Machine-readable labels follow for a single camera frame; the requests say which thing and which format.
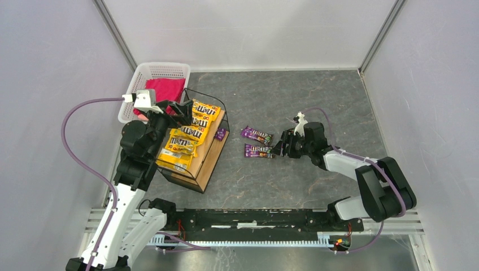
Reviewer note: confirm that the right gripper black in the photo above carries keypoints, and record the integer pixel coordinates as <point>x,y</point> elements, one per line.
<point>288,142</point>

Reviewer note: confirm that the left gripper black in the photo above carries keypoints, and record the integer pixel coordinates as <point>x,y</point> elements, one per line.
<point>171,110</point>

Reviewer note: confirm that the yellow candy bag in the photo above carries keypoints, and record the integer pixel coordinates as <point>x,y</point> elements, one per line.
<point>174,160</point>
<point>181,145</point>
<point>208,110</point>
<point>194,133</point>
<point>201,120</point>

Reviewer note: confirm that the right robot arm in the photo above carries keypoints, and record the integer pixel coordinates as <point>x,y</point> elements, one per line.
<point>384,190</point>

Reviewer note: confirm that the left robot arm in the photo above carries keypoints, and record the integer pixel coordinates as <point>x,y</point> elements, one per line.
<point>112,247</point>

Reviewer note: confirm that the yellow candy bag on shelf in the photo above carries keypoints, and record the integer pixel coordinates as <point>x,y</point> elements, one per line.
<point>208,110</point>

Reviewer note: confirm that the small purple candy bag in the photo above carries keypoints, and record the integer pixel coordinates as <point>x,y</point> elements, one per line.
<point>220,134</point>

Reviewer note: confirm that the pink cloth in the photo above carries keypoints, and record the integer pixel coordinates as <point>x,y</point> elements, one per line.
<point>166,88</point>

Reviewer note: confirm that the white plastic basket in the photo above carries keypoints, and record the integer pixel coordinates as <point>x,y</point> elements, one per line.
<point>154,70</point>

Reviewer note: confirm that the left corner aluminium profile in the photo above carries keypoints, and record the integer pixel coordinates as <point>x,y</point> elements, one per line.
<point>116,33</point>

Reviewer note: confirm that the corner aluminium profile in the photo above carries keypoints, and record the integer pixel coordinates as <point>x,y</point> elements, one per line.
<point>381,35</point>
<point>116,33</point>

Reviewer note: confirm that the right corner aluminium profile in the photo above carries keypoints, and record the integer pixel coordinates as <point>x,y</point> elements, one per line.
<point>381,35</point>

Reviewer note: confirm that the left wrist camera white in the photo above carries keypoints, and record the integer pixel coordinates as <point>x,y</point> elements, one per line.
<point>143,100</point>

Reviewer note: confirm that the wooden wire shelf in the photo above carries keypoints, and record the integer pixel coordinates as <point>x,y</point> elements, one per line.
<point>202,167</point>

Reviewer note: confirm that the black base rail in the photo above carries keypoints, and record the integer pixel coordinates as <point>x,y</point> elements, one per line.
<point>257,225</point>

